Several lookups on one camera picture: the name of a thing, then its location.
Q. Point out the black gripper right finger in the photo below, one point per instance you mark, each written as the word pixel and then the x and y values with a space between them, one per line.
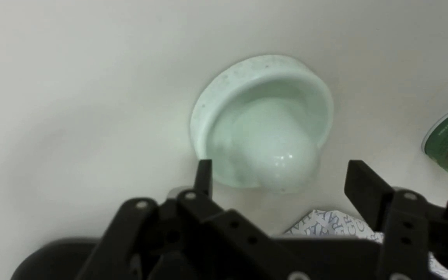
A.
pixel 416 238

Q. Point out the light green bowl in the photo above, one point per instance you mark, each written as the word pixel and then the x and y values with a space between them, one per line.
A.
pixel 265 129

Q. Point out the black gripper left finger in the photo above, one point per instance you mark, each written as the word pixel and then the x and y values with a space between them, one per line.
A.
pixel 147 242

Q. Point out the white printed packet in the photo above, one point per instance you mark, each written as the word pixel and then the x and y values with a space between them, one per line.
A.
pixel 327 222

